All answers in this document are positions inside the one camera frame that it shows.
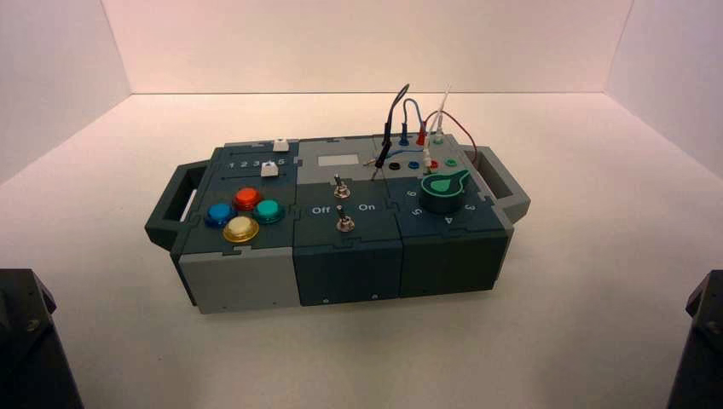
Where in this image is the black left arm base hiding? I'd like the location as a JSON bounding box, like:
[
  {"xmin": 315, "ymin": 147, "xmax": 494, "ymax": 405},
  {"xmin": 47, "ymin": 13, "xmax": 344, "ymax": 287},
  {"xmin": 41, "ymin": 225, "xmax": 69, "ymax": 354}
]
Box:
[{"xmin": 0, "ymin": 268, "xmax": 86, "ymax": 409}]

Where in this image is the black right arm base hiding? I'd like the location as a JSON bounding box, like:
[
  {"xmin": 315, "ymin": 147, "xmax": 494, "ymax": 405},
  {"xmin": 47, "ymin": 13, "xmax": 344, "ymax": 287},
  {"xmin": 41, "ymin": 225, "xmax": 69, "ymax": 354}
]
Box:
[{"xmin": 666, "ymin": 269, "xmax": 723, "ymax": 409}]

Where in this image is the small grey display window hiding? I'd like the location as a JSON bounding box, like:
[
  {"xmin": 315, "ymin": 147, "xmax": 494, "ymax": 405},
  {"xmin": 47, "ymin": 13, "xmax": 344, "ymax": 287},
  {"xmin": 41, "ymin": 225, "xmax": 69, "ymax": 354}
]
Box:
[{"xmin": 317, "ymin": 153, "xmax": 361, "ymax": 168}]

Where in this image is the grey and teal modular box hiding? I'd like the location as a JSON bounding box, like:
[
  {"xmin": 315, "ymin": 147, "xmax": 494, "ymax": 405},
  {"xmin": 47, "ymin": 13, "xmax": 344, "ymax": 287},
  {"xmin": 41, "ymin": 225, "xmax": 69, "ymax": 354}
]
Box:
[{"xmin": 144, "ymin": 134, "xmax": 532, "ymax": 315}]

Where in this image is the green pointer rotary knob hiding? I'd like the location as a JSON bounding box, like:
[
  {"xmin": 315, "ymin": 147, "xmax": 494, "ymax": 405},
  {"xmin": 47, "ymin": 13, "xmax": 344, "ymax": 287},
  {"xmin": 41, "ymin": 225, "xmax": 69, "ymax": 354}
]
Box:
[{"xmin": 419, "ymin": 169, "xmax": 471, "ymax": 215}]

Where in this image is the green round push button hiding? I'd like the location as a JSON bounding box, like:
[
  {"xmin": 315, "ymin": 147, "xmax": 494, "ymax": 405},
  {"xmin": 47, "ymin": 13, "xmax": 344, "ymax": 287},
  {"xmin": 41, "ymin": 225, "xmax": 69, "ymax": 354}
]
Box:
[{"xmin": 252, "ymin": 199, "xmax": 286, "ymax": 225}]

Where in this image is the red round push button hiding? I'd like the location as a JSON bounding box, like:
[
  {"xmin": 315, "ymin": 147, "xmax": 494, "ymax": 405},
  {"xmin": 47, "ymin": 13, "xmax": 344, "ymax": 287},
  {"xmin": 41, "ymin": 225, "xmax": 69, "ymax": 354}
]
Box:
[{"xmin": 232, "ymin": 187, "xmax": 263, "ymax": 212}]

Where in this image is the yellow round push button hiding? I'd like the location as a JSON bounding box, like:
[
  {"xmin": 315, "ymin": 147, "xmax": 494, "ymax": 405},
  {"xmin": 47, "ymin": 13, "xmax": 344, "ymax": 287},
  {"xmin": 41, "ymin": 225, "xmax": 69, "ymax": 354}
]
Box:
[{"xmin": 222, "ymin": 216, "xmax": 261, "ymax": 245}]

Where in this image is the blue round push button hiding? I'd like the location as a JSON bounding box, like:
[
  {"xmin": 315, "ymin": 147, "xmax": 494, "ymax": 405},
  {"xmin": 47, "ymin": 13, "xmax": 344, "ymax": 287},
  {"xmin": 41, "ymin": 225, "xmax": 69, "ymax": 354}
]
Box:
[{"xmin": 204, "ymin": 203, "xmax": 237, "ymax": 229}]

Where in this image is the black plug cable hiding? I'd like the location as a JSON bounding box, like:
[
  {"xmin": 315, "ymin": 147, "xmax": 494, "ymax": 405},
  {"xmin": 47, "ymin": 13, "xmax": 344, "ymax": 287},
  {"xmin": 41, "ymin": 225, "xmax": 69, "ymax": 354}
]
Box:
[{"xmin": 370, "ymin": 83, "xmax": 411, "ymax": 181}]

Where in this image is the blue plug cable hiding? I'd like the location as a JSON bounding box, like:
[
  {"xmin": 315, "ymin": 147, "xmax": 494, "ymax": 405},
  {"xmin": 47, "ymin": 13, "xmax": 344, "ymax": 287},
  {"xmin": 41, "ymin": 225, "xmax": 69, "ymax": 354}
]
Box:
[{"xmin": 397, "ymin": 98, "xmax": 425, "ymax": 149}]

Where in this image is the red plug cable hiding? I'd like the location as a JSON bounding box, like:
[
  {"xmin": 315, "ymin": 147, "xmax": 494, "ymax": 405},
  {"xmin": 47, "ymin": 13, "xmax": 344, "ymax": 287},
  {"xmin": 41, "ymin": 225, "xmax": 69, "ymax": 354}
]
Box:
[{"xmin": 415, "ymin": 110, "xmax": 479, "ymax": 170}]

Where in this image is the white plug cable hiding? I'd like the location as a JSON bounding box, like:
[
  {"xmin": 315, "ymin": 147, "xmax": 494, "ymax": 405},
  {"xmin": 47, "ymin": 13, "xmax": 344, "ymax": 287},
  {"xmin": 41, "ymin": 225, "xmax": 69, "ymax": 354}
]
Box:
[{"xmin": 423, "ymin": 83, "xmax": 453, "ymax": 166}]

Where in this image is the dark teal box handle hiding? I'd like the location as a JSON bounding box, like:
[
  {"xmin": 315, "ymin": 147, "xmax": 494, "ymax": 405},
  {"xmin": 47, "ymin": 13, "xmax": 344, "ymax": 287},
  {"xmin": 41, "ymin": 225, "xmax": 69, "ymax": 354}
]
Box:
[
  {"xmin": 144, "ymin": 159, "xmax": 210, "ymax": 252},
  {"xmin": 463, "ymin": 145, "xmax": 532, "ymax": 225}
]

